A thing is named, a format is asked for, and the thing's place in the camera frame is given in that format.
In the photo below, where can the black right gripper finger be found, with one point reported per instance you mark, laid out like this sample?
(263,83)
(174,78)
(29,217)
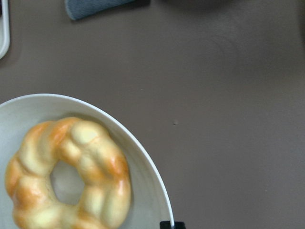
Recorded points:
(168,225)

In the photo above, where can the white round plate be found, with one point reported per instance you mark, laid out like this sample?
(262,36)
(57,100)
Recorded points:
(150,202)

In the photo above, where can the yellow glazed donut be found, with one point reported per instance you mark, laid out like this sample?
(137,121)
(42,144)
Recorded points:
(68,174)

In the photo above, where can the white rectangular tray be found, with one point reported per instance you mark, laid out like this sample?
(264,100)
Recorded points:
(4,28)

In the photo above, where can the grey folded cloth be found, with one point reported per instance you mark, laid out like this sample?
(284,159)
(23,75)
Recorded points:
(79,9)

